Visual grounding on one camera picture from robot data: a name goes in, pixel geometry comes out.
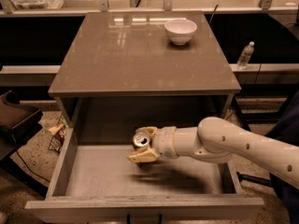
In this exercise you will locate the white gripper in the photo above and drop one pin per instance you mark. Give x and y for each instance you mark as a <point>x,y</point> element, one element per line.
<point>163,142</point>

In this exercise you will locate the orange soda can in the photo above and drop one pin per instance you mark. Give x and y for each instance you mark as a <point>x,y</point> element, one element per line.
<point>141,139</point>

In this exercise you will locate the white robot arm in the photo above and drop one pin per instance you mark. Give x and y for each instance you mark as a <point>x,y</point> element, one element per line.
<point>217,140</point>

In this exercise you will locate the open grey top drawer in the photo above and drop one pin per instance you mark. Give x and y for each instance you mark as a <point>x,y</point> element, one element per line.
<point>94,183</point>

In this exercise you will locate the grey cabinet with counter top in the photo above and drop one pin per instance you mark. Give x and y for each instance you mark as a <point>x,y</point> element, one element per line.
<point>122,72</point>

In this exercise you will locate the white ceramic bowl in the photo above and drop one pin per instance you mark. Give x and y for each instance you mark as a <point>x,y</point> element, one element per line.
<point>180,32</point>

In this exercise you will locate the dark brown chair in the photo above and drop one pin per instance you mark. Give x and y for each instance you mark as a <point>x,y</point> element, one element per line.
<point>18,122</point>

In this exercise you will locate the clear plastic water bottle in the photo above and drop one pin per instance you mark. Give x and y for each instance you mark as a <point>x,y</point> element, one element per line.
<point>245,55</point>

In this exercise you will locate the dark blue cloth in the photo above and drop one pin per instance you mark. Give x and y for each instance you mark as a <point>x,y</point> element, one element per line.
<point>287,130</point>

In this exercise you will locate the black drawer handle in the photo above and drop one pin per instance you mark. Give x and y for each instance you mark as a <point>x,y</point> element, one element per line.
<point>144,220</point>

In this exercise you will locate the wire basket with snack bag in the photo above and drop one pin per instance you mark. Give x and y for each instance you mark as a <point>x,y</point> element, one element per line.
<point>58,134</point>

